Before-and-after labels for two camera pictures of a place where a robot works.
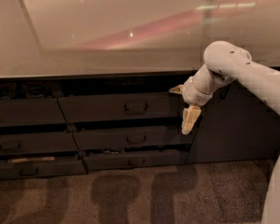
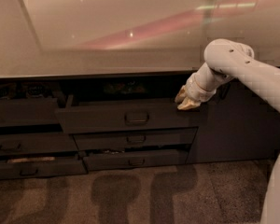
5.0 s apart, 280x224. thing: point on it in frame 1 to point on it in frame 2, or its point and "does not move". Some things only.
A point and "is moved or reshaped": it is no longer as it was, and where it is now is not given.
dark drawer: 21,111 does not move
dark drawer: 33,142 does not move
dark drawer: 149,107 is moved or reshaped
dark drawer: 136,161 does not move
